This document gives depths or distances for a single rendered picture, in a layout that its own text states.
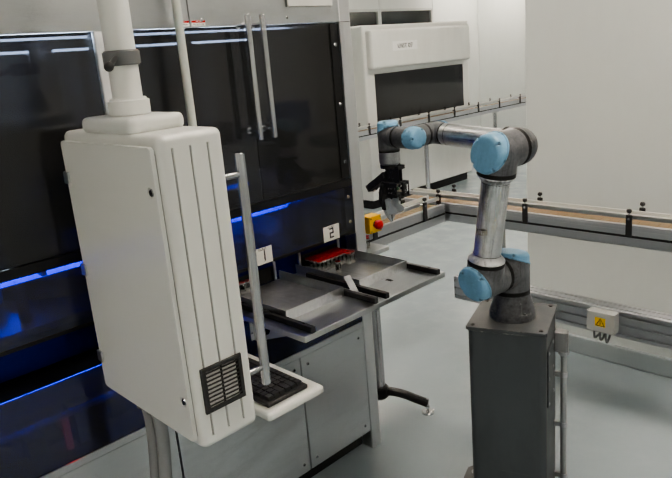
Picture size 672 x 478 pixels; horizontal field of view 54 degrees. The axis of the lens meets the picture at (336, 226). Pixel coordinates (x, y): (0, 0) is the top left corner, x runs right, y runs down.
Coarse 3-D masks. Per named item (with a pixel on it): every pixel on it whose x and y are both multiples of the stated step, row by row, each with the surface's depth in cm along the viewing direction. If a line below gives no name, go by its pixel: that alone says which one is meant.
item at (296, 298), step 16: (288, 272) 246; (272, 288) 240; (288, 288) 239; (304, 288) 238; (320, 288) 234; (336, 288) 228; (272, 304) 225; (288, 304) 223; (304, 304) 214; (320, 304) 219
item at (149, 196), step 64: (128, 128) 147; (192, 128) 149; (128, 192) 150; (192, 192) 146; (128, 256) 158; (192, 256) 148; (128, 320) 167; (192, 320) 150; (128, 384) 177; (192, 384) 153
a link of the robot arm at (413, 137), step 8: (400, 128) 224; (408, 128) 221; (416, 128) 219; (424, 128) 225; (392, 136) 225; (400, 136) 222; (408, 136) 219; (416, 136) 219; (424, 136) 222; (392, 144) 227; (400, 144) 224; (408, 144) 220; (416, 144) 220; (424, 144) 222
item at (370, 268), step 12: (360, 252) 265; (348, 264) 260; (360, 264) 259; (372, 264) 258; (384, 264) 257; (396, 264) 245; (336, 276) 240; (360, 276) 245; (372, 276) 236; (384, 276) 241
